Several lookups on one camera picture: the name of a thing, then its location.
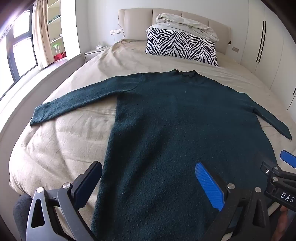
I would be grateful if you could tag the black framed window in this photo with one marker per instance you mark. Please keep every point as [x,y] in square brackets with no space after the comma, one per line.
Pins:
[20,53]

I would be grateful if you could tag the small wall socket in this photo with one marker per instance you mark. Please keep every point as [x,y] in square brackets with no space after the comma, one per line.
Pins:
[235,49]

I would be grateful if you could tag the wall switch socket panel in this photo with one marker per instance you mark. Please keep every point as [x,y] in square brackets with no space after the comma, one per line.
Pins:
[115,31]

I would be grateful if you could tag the white tissue box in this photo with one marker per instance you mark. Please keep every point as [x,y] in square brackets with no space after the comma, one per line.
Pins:
[99,46]

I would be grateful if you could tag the beige curtain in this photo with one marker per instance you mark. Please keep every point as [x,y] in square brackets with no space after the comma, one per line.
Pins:
[42,34]

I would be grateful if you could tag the dark green knit sweater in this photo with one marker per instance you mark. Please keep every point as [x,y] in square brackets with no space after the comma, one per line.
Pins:
[173,127]

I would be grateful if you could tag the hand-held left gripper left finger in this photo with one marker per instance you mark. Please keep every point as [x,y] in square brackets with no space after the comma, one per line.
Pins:
[89,183]

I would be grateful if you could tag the white open shelf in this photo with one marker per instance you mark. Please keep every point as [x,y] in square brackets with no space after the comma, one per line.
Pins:
[56,30]

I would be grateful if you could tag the zebra print pillow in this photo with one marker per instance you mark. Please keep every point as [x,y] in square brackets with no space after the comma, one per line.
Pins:
[180,44]

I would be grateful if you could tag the crumpled white blanket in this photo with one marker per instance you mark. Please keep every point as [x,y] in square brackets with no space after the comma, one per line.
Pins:
[185,23]

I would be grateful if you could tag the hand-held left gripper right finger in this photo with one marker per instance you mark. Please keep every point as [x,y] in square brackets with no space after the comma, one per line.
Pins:
[209,185]

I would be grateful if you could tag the beige upholstered headboard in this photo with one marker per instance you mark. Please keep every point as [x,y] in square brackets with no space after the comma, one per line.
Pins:
[136,23]

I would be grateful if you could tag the bed with beige sheet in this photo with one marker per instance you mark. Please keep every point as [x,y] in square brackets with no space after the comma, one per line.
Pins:
[69,139]

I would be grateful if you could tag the white wardrobe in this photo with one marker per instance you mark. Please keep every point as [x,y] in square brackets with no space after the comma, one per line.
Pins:
[272,46]

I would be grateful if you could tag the white nightstand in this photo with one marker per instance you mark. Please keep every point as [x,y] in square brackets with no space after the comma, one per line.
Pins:
[92,54]

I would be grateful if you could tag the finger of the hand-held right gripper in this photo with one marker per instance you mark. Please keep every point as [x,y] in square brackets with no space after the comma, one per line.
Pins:
[274,171]
[288,159]

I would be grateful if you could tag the person's right hand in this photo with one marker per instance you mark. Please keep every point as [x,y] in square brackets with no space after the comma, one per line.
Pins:
[283,221]

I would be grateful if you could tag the red box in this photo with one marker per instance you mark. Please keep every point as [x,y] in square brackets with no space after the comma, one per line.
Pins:
[59,57]

